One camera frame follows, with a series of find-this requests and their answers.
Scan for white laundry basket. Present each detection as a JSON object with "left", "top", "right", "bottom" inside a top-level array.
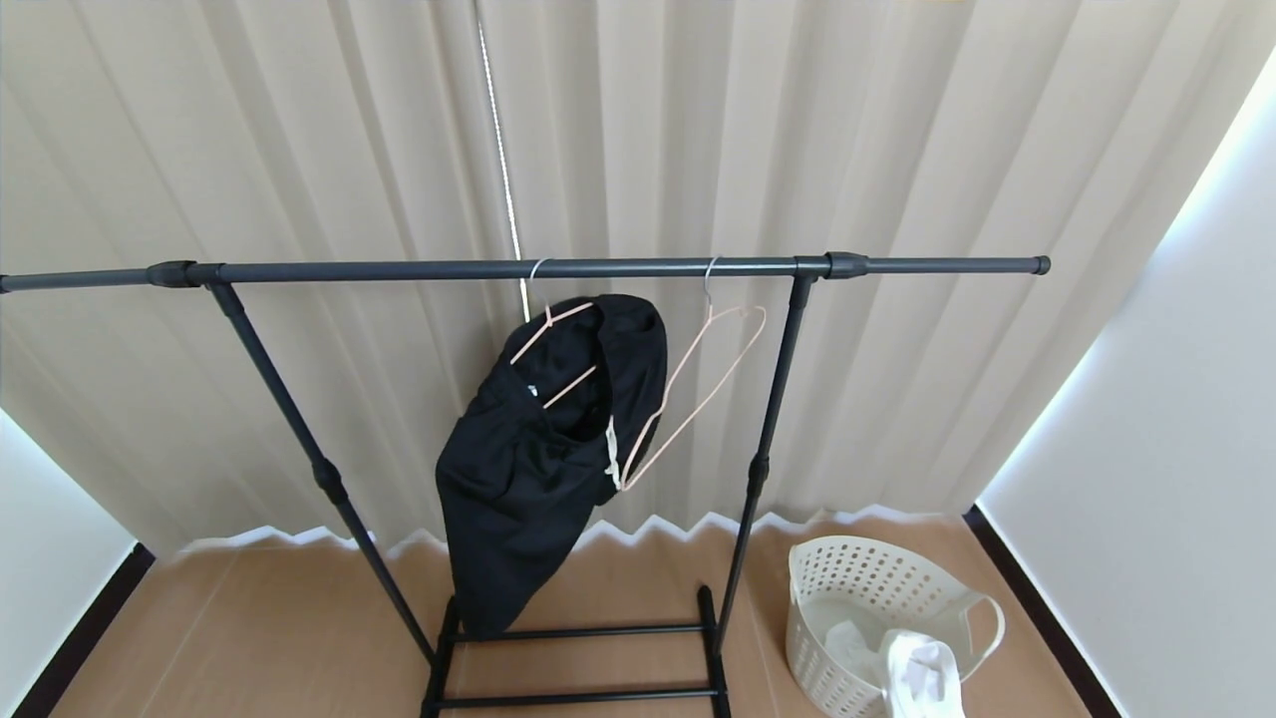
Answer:
[{"left": 785, "top": 536, "right": 1008, "bottom": 718}]

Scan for white garment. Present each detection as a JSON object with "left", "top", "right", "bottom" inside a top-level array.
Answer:
[{"left": 827, "top": 618, "right": 968, "bottom": 718}]

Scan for pink clothes hanger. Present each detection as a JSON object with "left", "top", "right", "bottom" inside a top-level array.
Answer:
[
  {"left": 618, "top": 256, "right": 769, "bottom": 492},
  {"left": 508, "top": 257, "right": 599, "bottom": 410}
]

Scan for black shorts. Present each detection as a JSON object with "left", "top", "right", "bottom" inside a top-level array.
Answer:
[{"left": 436, "top": 294, "right": 669, "bottom": 637}]

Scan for black clothes rack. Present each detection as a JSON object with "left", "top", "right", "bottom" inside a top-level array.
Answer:
[{"left": 0, "top": 252, "right": 1053, "bottom": 718}]

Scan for beige curtain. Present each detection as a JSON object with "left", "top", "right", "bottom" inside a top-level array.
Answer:
[{"left": 0, "top": 0, "right": 1276, "bottom": 554}]

